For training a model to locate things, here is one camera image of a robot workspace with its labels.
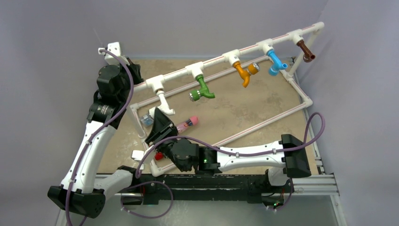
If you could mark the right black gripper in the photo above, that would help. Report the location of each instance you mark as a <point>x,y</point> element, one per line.
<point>162,128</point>

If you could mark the white faucet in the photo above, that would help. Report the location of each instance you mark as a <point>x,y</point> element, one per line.
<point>163,107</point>

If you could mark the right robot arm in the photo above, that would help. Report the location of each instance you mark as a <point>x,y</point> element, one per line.
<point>285,158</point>

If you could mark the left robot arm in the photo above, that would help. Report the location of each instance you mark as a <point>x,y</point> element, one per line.
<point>77,192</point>

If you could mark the pink faucet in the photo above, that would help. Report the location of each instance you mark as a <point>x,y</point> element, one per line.
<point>183,126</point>

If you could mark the green faucet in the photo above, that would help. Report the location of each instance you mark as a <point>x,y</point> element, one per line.
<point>203,91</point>

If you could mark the orange faucet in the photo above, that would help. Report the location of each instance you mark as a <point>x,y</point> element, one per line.
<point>245,75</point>

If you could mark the blue faucet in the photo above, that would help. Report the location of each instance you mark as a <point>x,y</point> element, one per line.
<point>277,63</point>

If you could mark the brown faucet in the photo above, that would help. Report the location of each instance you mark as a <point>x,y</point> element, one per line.
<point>308,56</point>

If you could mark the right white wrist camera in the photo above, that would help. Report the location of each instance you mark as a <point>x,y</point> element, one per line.
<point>139,156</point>

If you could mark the black aluminium base frame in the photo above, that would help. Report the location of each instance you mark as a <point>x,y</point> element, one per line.
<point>253,189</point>

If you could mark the white PVC pipe frame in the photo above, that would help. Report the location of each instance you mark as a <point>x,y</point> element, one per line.
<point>222,65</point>

